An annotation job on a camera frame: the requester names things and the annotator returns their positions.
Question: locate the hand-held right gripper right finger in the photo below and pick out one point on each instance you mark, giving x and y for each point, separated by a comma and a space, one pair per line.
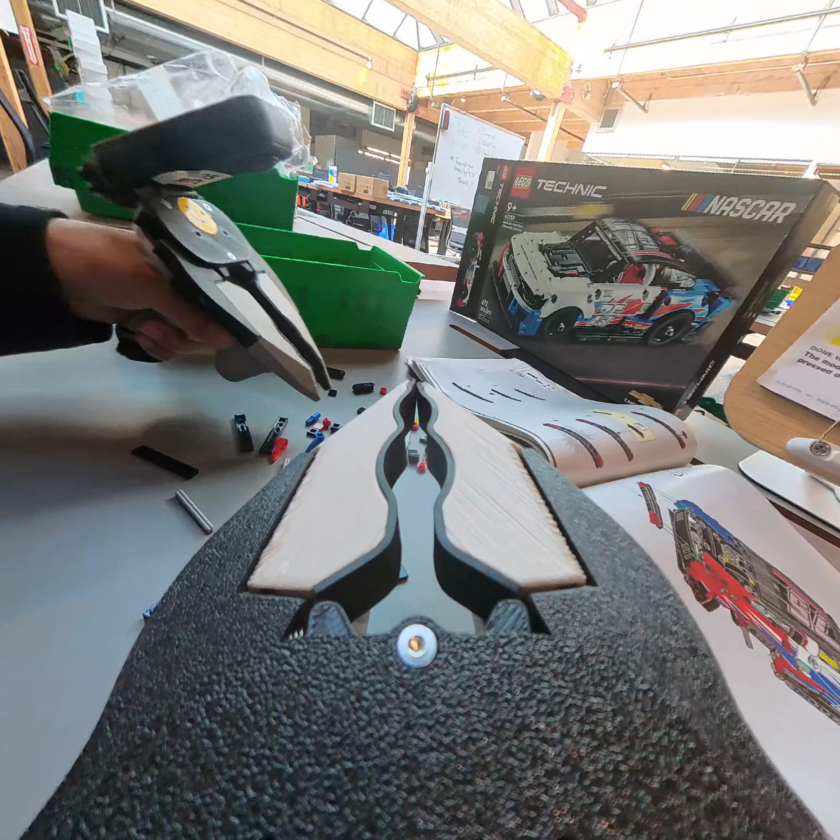
505, 512

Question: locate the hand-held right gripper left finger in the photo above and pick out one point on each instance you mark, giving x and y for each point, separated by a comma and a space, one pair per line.
328, 512

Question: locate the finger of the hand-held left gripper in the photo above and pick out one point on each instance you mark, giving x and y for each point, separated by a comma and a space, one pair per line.
262, 328
289, 312

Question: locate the cluster of small toy bricks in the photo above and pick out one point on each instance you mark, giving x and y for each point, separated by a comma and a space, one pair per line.
316, 428

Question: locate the black narrow toy beam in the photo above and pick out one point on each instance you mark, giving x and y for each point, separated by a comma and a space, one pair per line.
275, 430
243, 433

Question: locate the person's left forearm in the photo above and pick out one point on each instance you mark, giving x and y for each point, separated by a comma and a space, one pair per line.
26, 282

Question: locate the grey desk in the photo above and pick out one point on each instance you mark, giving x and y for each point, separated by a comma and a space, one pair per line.
79, 558

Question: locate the person's left hand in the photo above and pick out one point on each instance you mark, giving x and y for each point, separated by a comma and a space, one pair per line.
105, 275

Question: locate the clear plastic bag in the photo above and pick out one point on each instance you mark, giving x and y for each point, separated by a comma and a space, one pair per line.
170, 75

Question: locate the blue toy fang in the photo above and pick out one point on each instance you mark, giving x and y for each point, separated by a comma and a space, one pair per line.
316, 443

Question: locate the red toy fang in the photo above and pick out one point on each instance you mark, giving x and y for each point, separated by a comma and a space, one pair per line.
279, 451

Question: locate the black rounded toy connector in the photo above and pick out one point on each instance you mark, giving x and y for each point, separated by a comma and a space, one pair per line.
363, 387

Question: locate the open instruction booklet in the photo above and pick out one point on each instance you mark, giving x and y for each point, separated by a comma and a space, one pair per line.
499, 400

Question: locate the grey toy axle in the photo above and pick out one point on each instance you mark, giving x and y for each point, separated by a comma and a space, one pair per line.
194, 511

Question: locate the cardboard box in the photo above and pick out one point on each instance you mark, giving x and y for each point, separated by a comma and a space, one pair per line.
347, 182
372, 187

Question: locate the black flat toy beam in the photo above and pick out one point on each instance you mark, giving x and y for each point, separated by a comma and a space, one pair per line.
164, 462

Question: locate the whiteboard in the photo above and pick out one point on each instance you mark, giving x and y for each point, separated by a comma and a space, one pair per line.
472, 157

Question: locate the curved wooden board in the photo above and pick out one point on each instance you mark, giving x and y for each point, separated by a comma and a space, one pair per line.
748, 394

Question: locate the white flat stand base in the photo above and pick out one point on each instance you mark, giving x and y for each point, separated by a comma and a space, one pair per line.
787, 485

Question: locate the black toy car kit box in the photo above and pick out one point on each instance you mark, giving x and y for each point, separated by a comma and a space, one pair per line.
590, 197

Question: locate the white printed paper sheet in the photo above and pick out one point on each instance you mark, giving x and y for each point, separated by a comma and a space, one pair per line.
807, 367

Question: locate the white stand post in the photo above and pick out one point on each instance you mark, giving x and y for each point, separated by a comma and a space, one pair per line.
810, 451

